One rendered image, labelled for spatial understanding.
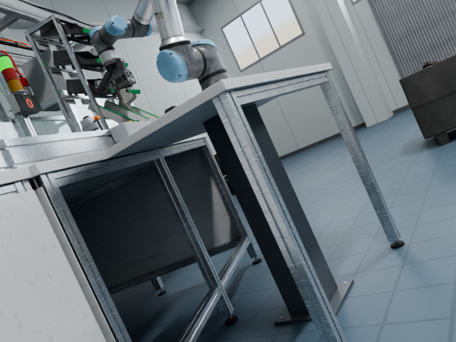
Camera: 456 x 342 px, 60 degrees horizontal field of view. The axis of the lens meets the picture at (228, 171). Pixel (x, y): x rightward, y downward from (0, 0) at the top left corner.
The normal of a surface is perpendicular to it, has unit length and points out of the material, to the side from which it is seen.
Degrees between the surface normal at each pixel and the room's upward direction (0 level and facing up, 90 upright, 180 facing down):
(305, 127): 90
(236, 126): 90
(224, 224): 90
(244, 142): 90
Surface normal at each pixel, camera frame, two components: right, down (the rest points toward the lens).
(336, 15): -0.51, 0.27
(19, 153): 0.88, -0.39
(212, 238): -0.23, 0.15
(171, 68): -0.59, 0.44
